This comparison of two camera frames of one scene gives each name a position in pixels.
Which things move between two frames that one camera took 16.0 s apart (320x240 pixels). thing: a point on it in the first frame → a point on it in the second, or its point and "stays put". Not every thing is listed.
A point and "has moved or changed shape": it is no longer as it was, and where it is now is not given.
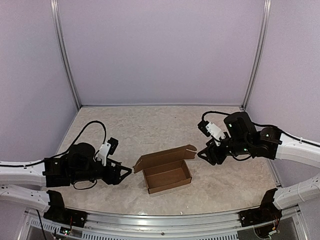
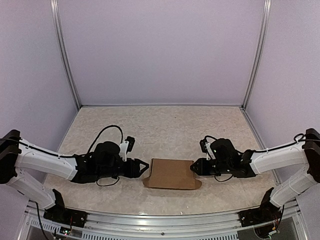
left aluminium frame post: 54,4 stays put
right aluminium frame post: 267,5 stays put
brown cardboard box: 165,169 has moved or changed shape
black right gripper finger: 203,155 → 197,169
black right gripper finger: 205,152 → 197,166
